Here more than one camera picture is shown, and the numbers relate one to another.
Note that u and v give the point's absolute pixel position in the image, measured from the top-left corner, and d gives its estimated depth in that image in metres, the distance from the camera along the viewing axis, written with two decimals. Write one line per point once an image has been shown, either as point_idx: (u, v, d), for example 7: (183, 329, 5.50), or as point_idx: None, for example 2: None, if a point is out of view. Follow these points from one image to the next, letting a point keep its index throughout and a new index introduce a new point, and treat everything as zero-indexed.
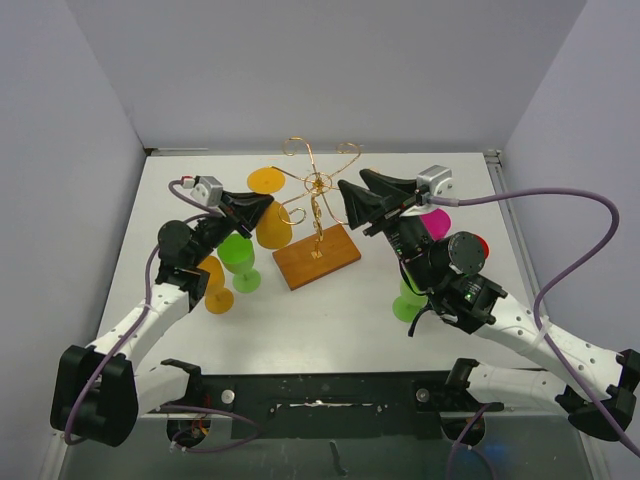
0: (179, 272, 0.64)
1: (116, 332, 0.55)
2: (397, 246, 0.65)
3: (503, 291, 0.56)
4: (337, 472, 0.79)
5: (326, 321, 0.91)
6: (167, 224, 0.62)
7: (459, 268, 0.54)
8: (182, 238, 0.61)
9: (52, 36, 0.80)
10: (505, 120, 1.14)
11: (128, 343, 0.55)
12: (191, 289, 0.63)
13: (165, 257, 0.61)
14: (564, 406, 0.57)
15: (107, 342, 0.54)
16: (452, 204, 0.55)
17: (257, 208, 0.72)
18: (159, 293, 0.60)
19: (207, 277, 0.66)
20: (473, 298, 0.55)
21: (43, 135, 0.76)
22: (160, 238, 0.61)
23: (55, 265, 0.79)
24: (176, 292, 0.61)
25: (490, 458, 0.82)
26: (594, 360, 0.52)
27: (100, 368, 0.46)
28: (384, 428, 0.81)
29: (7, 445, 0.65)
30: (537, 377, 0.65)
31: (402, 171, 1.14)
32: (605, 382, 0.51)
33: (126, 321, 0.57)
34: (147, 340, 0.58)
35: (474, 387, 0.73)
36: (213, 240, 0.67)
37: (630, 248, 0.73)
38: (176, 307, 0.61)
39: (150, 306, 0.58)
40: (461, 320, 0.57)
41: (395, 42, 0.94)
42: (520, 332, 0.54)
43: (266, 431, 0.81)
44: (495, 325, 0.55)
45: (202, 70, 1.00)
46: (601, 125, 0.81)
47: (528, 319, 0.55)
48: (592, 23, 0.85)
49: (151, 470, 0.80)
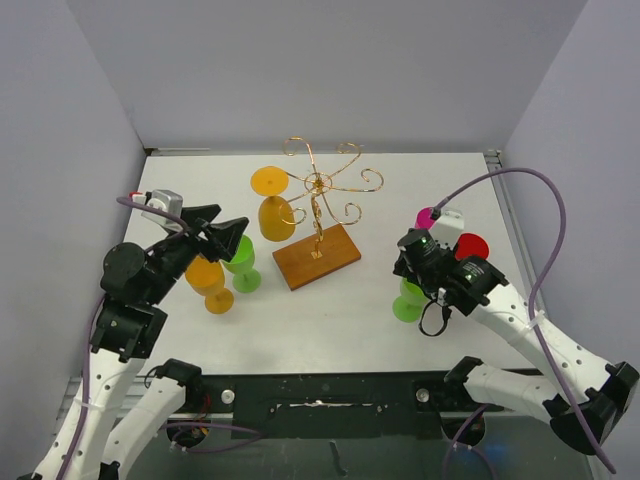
0: (130, 309, 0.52)
1: (60, 450, 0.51)
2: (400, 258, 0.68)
3: (503, 278, 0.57)
4: (338, 473, 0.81)
5: (326, 321, 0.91)
6: (119, 246, 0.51)
7: (404, 243, 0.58)
8: (133, 264, 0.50)
9: (52, 37, 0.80)
10: (505, 120, 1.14)
11: (72, 466, 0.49)
12: (137, 340, 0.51)
13: (108, 288, 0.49)
14: (550, 410, 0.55)
15: (51, 466, 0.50)
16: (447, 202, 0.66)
17: (235, 231, 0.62)
18: (97, 374, 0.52)
19: (160, 318, 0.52)
20: (473, 278, 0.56)
21: (43, 135, 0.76)
22: (106, 265, 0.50)
23: (55, 264, 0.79)
24: (115, 369, 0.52)
25: (489, 458, 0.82)
26: (580, 362, 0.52)
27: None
28: (383, 428, 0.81)
29: (9, 444, 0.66)
30: (530, 384, 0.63)
31: (402, 172, 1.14)
32: (585, 384, 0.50)
33: (68, 430, 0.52)
34: (102, 436, 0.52)
35: (471, 383, 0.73)
36: (174, 269, 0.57)
37: (631, 246, 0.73)
38: (125, 378, 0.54)
39: (90, 403, 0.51)
40: (459, 300, 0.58)
41: (395, 42, 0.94)
42: (512, 318, 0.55)
43: (268, 432, 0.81)
44: (488, 307, 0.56)
45: (202, 68, 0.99)
46: (602, 123, 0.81)
47: (524, 310, 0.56)
48: (593, 22, 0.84)
49: (150, 470, 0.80)
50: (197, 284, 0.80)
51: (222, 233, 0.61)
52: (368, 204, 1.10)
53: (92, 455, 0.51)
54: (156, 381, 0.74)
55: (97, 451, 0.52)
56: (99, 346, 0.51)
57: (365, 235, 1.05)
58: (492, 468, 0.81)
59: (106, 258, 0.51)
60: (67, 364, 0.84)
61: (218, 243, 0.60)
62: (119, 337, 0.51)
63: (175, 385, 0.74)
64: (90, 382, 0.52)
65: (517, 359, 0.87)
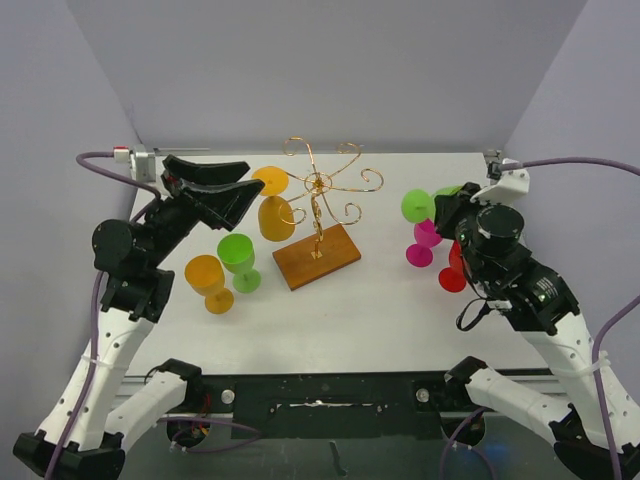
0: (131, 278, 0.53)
1: (65, 408, 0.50)
2: (462, 229, 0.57)
3: (577, 307, 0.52)
4: (338, 473, 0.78)
5: (326, 322, 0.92)
6: (103, 225, 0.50)
7: (487, 232, 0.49)
8: (122, 245, 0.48)
9: (52, 36, 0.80)
10: (505, 121, 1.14)
11: (78, 423, 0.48)
12: (148, 299, 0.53)
13: (104, 268, 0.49)
14: (554, 432, 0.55)
15: (57, 421, 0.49)
16: (520, 165, 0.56)
17: (235, 195, 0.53)
18: (106, 332, 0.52)
19: (171, 281, 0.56)
20: (546, 299, 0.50)
21: (43, 135, 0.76)
22: (95, 246, 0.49)
23: (55, 264, 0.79)
24: (125, 328, 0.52)
25: (489, 458, 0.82)
26: (626, 414, 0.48)
27: (50, 469, 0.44)
28: (384, 428, 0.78)
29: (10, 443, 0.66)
30: (538, 400, 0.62)
31: (402, 172, 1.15)
32: (625, 437, 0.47)
33: (75, 388, 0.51)
34: (107, 398, 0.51)
35: (473, 388, 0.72)
36: (170, 236, 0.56)
37: (628, 246, 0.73)
38: (135, 338, 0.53)
39: (98, 360, 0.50)
40: (521, 313, 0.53)
41: (394, 43, 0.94)
42: (573, 355, 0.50)
43: (267, 433, 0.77)
44: (555, 339, 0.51)
45: (202, 69, 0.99)
46: (599, 123, 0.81)
47: (588, 347, 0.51)
48: (593, 23, 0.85)
49: (148, 472, 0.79)
50: (198, 284, 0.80)
51: (215, 196, 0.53)
52: (368, 205, 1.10)
53: (98, 414, 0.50)
54: (157, 373, 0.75)
55: (104, 410, 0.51)
56: (110, 305, 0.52)
57: (365, 236, 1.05)
58: (491, 468, 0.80)
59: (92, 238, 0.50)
60: (66, 364, 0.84)
61: (211, 210, 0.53)
62: (126, 300, 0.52)
63: (176, 379, 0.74)
64: (100, 341, 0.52)
65: (515, 358, 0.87)
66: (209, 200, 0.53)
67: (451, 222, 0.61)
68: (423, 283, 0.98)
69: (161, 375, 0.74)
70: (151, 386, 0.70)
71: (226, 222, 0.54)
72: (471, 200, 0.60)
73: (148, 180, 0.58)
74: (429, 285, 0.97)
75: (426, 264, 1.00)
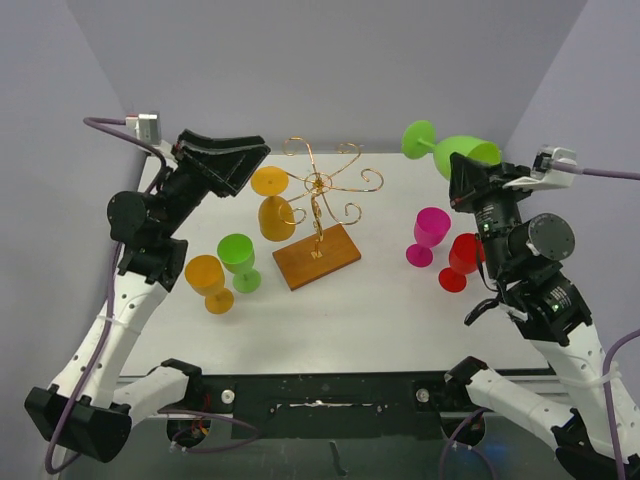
0: (147, 249, 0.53)
1: (79, 363, 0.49)
2: (486, 219, 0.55)
3: (589, 318, 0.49)
4: (337, 473, 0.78)
5: (327, 322, 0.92)
6: (117, 197, 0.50)
7: (538, 249, 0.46)
8: (136, 217, 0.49)
9: (52, 36, 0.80)
10: (505, 121, 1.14)
11: (91, 378, 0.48)
12: (163, 268, 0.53)
13: (120, 240, 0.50)
14: (557, 437, 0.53)
15: (69, 377, 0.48)
16: (577, 171, 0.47)
17: (240, 158, 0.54)
18: (122, 292, 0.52)
19: (183, 249, 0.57)
20: (559, 310, 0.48)
21: (43, 134, 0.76)
22: (110, 219, 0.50)
23: (55, 264, 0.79)
24: (141, 289, 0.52)
25: (489, 458, 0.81)
26: (633, 424, 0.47)
27: (63, 421, 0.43)
28: (384, 428, 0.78)
29: (9, 442, 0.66)
30: (541, 403, 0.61)
31: (402, 172, 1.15)
32: (632, 448, 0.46)
33: (89, 344, 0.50)
34: (119, 359, 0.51)
35: (474, 388, 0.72)
36: (182, 206, 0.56)
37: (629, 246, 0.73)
38: (149, 301, 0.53)
39: (114, 318, 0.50)
40: (532, 322, 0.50)
41: (395, 43, 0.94)
42: (584, 366, 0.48)
43: (267, 431, 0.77)
44: (567, 349, 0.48)
45: (202, 69, 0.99)
46: (598, 123, 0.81)
47: (599, 358, 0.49)
48: (593, 23, 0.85)
49: (148, 472, 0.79)
50: (198, 284, 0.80)
51: (220, 161, 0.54)
52: (368, 205, 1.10)
53: (110, 373, 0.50)
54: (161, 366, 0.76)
55: (115, 369, 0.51)
56: (126, 269, 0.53)
57: (365, 236, 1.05)
58: (491, 468, 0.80)
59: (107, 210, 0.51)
60: None
61: (216, 174, 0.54)
62: (140, 268, 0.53)
63: (179, 373, 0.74)
64: (115, 301, 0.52)
65: (516, 358, 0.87)
66: (212, 165, 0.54)
67: (475, 203, 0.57)
68: (423, 284, 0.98)
69: (165, 368, 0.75)
70: (157, 375, 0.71)
71: (230, 188, 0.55)
72: (504, 186, 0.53)
73: (152, 142, 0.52)
74: (429, 285, 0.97)
75: (426, 264, 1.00)
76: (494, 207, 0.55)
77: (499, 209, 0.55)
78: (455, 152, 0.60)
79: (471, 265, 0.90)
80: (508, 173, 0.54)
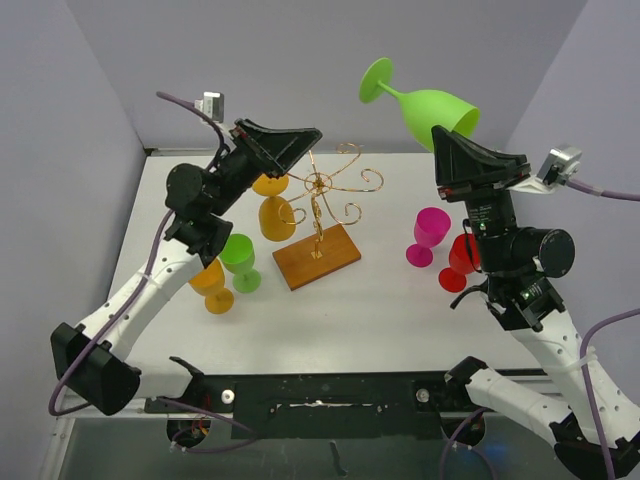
0: (195, 223, 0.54)
1: (107, 310, 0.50)
2: (482, 219, 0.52)
3: (562, 304, 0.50)
4: (338, 473, 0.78)
5: (327, 321, 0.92)
6: (178, 169, 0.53)
7: (542, 267, 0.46)
8: (191, 189, 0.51)
9: (52, 36, 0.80)
10: (506, 121, 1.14)
11: (116, 327, 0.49)
12: (206, 242, 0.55)
13: (174, 208, 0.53)
14: (556, 434, 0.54)
15: (96, 321, 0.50)
16: (593, 191, 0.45)
17: (291, 141, 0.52)
18: (162, 256, 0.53)
19: (226, 231, 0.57)
20: (530, 297, 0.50)
21: (42, 134, 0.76)
22: (169, 186, 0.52)
23: (55, 264, 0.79)
24: (181, 257, 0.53)
25: (489, 458, 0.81)
26: (617, 408, 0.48)
27: (81, 359, 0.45)
28: (384, 428, 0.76)
29: (9, 442, 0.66)
30: (539, 401, 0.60)
31: (402, 172, 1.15)
32: (618, 432, 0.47)
33: (120, 295, 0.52)
34: (143, 319, 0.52)
35: (473, 386, 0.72)
36: (234, 185, 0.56)
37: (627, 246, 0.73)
38: (185, 271, 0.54)
39: (150, 277, 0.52)
40: (508, 314, 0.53)
41: (394, 42, 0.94)
42: (560, 351, 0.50)
43: (264, 433, 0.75)
44: (539, 335, 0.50)
45: (201, 68, 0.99)
46: (596, 124, 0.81)
47: (575, 342, 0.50)
48: (593, 23, 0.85)
49: (148, 472, 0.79)
50: (198, 284, 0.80)
51: (272, 141, 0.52)
52: (368, 205, 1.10)
53: (134, 327, 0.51)
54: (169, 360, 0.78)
55: (138, 325, 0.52)
56: (172, 235, 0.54)
57: (365, 236, 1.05)
58: (491, 468, 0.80)
59: (168, 179, 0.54)
60: None
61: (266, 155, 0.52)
62: (185, 239, 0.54)
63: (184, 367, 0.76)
64: (155, 262, 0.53)
65: (516, 358, 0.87)
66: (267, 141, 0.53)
67: (468, 199, 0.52)
68: (423, 284, 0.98)
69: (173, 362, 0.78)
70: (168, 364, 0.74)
71: (277, 166, 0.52)
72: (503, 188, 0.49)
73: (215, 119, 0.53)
74: (429, 285, 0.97)
75: (426, 264, 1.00)
76: (492, 207, 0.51)
77: (496, 208, 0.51)
78: (438, 126, 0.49)
79: (471, 264, 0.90)
80: (512, 174, 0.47)
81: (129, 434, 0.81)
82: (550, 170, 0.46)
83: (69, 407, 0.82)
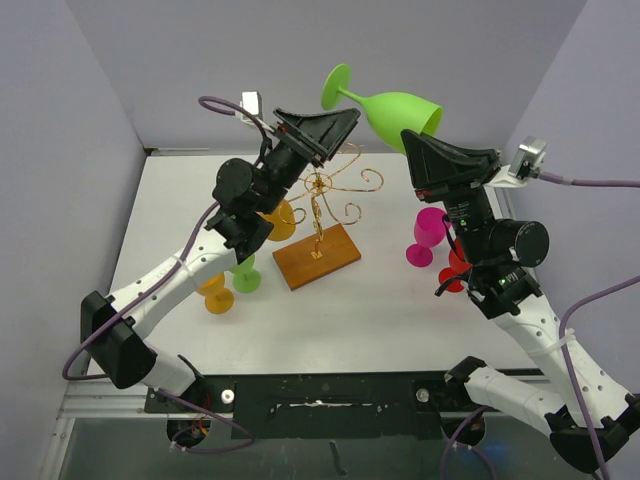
0: (238, 217, 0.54)
1: (138, 287, 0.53)
2: (462, 215, 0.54)
3: (539, 289, 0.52)
4: (338, 473, 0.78)
5: (326, 322, 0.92)
6: (231, 162, 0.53)
7: (518, 256, 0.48)
8: (240, 185, 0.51)
9: (52, 36, 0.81)
10: (506, 121, 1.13)
11: (142, 305, 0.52)
12: (245, 239, 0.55)
13: (220, 199, 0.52)
14: (550, 423, 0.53)
15: (126, 296, 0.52)
16: (564, 181, 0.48)
17: (330, 125, 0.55)
18: (199, 245, 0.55)
19: (267, 230, 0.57)
20: (507, 284, 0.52)
21: (43, 134, 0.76)
22: (219, 178, 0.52)
23: (55, 263, 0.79)
24: (216, 249, 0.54)
25: (490, 458, 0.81)
26: (601, 388, 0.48)
27: (103, 331, 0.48)
28: (384, 428, 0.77)
29: (9, 442, 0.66)
30: (535, 393, 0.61)
31: (402, 172, 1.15)
32: (602, 411, 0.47)
33: (153, 274, 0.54)
34: (168, 302, 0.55)
35: (471, 384, 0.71)
36: (282, 180, 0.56)
37: (624, 245, 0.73)
38: (218, 263, 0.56)
39: (184, 263, 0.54)
40: (487, 302, 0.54)
41: (394, 42, 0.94)
42: (539, 333, 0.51)
43: (266, 433, 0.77)
44: (518, 317, 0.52)
45: (200, 69, 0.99)
46: (596, 122, 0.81)
47: (554, 325, 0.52)
48: (592, 22, 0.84)
49: (148, 472, 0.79)
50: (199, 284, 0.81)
51: (312, 129, 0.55)
52: (368, 205, 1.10)
53: (159, 307, 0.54)
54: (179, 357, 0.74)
55: (164, 307, 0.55)
56: (212, 225, 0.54)
57: (365, 236, 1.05)
58: (491, 468, 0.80)
59: (220, 171, 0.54)
60: None
61: (307, 141, 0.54)
62: (225, 232, 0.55)
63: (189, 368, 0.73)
64: (192, 249, 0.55)
65: (517, 358, 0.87)
66: (309, 131, 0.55)
67: (445, 198, 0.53)
68: (423, 283, 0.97)
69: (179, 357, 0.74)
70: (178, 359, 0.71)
71: (321, 149, 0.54)
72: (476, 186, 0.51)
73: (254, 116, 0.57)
74: (429, 286, 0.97)
75: (426, 264, 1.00)
76: (469, 204, 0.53)
77: (473, 204, 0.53)
78: (407, 130, 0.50)
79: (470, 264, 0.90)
80: (485, 170, 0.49)
81: (129, 434, 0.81)
82: (522, 166, 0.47)
83: (69, 407, 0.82)
